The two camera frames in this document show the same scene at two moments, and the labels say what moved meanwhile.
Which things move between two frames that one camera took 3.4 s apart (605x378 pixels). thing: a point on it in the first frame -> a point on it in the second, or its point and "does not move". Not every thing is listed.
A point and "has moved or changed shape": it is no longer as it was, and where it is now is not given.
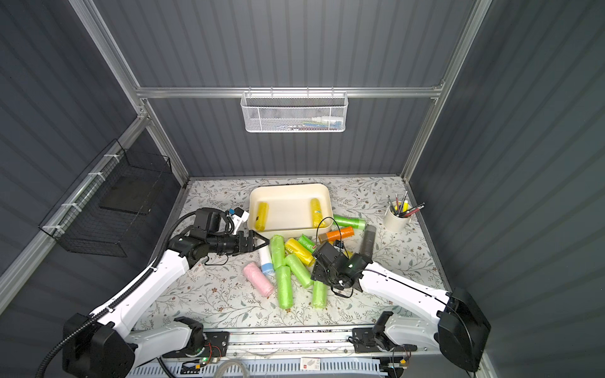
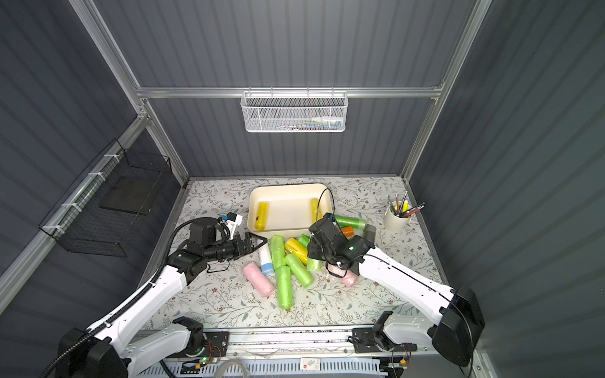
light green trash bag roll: [277, 250] does not move
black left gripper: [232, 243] does not move
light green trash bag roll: [319, 294] has moved or changed shape
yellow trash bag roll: [261, 219] does not move
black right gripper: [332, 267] -> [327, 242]
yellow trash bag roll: [316, 214] does not move
